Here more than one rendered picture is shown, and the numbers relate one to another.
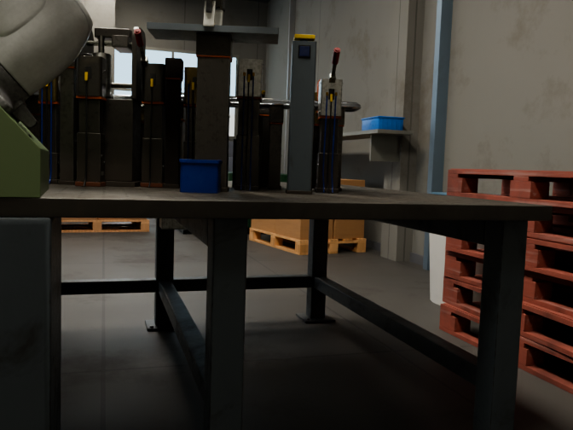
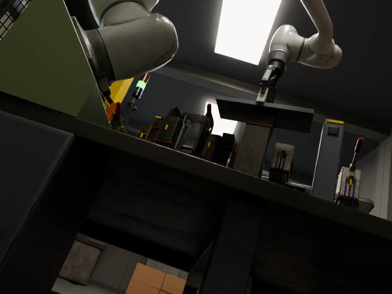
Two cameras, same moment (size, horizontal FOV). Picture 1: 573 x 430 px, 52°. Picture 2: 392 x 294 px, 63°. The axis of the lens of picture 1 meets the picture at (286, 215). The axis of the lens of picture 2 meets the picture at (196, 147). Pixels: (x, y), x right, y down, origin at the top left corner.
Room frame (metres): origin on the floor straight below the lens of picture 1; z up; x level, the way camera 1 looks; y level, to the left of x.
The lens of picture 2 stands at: (0.69, 0.01, 0.45)
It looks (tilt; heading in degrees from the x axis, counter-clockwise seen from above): 24 degrees up; 22
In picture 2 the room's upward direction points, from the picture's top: 20 degrees clockwise
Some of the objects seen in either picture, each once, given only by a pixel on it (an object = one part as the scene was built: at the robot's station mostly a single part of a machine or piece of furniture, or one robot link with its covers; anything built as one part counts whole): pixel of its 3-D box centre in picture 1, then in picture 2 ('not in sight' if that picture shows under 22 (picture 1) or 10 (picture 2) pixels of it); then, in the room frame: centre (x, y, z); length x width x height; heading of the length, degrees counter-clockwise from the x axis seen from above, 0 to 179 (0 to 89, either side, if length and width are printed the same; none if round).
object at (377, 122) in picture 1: (382, 124); not in sight; (4.97, -0.78, 1.16); 0.35 x 0.24 x 0.11; 17
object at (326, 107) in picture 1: (328, 137); (345, 216); (1.91, -0.13, 0.88); 0.12 x 0.07 x 0.36; 2
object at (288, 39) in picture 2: not in sight; (286, 43); (1.72, 0.21, 1.52); 0.13 x 0.11 x 0.16; 103
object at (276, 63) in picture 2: not in sight; (273, 74); (1.72, 0.22, 1.34); 0.08 x 0.07 x 0.09; 175
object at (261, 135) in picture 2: (213, 114); (248, 166); (1.74, 0.23, 0.92); 0.10 x 0.08 x 0.45; 92
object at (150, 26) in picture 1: (215, 33); (263, 114); (1.74, 0.23, 1.16); 0.37 x 0.14 x 0.02; 92
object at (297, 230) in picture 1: (305, 212); not in sight; (5.80, -0.19, 0.34); 1.19 x 0.91 x 0.68; 17
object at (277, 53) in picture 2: not in sight; (277, 61); (1.72, 0.22, 1.41); 0.09 x 0.09 x 0.06
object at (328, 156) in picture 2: (301, 119); (324, 183); (1.75, -0.03, 0.92); 0.08 x 0.08 x 0.44; 2
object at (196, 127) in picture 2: (111, 107); (176, 159); (1.86, 0.56, 0.95); 0.18 x 0.13 x 0.49; 92
